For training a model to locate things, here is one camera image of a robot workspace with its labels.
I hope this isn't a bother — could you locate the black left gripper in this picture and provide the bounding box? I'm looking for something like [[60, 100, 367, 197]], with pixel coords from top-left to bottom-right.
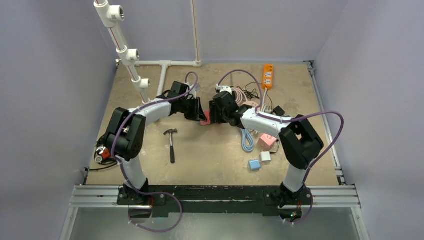
[[178, 96, 206, 122]]

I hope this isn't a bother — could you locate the small pink plug block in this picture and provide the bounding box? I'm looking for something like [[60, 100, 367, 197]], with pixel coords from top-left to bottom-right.
[[199, 111, 212, 127]]

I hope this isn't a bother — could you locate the pink cable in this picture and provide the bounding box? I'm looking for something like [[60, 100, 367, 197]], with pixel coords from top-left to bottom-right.
[[231, 86, 249, 104]]

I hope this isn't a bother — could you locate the black yellow flathead screwdriver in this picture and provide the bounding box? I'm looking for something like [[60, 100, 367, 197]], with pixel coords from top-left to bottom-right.
[[229, 73, 234, 87]]

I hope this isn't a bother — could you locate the pink round socket base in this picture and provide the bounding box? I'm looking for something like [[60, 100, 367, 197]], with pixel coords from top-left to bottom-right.
[[241, 100, 259, 108]]

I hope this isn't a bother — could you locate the white power cord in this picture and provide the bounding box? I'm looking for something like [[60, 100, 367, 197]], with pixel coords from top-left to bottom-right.
[[259, 87, 274, 115]]

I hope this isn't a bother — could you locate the orange power strip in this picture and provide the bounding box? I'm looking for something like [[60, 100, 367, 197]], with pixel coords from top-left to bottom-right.
[[262, 64, 274, 90]]

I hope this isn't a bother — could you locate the pink cube power socket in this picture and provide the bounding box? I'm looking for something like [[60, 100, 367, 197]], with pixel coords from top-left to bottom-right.
[[257, 134, 278, 151]]

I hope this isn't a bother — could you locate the white plug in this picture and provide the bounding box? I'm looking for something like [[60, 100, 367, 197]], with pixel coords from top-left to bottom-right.
[[260, 151, 272, 164]]

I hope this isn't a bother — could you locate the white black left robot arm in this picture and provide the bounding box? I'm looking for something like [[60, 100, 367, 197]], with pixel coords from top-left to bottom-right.
[[102, 81, 207, 205]]

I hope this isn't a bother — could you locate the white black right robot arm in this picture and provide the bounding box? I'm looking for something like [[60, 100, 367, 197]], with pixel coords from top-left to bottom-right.
[[213, 91, 324, 204]]

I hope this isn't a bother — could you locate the black steel claw hammer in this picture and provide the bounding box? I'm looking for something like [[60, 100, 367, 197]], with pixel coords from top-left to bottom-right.
[[163, 129, 178, 164]]

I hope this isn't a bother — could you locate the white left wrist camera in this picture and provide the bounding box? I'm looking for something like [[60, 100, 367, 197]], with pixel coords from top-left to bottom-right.
[[188, 83, 201, 99]]

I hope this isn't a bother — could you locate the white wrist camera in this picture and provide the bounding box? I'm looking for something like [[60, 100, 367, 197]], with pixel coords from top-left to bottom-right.
[[188, 83, 201, 99], [215, 84, 233, 95]]

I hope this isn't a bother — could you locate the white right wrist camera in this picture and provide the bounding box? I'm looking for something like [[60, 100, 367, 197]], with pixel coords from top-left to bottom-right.
[[215, 84, 233, 95]]

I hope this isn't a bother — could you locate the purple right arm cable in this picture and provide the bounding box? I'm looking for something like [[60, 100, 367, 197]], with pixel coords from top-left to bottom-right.
[[216, 69, 345, 225]]

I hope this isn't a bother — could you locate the light blue wall plug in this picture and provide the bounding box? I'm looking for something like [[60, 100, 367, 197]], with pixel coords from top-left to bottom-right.
[[248, 159, 262, 172]]

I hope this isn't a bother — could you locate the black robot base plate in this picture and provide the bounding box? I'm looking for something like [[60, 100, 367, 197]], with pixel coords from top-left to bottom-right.
[[117, 185, 313, 220]]

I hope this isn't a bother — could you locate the white PVC pipe frame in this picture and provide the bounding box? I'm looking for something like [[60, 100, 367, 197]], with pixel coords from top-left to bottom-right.
[[93, 0, 203, 104]]

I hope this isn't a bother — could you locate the aluminium rail frame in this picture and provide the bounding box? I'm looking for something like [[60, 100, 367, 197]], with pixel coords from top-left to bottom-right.
[[58, 60, 371, 240]]

